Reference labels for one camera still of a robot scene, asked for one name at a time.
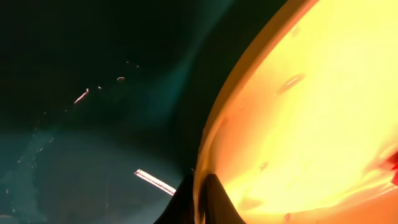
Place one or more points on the green plate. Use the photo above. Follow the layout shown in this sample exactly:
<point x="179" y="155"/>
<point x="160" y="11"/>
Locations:
<point x="304" y="129"/>

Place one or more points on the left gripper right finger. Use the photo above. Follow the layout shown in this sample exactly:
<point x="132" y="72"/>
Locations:
<point x="214" y="205"/>

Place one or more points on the teal plastic serving tray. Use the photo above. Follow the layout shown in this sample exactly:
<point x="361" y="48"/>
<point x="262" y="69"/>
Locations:
<point x="92" y="91"/>

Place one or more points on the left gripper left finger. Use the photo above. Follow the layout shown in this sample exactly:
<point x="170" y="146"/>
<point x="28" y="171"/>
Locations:
<point x="180" y="209"/>

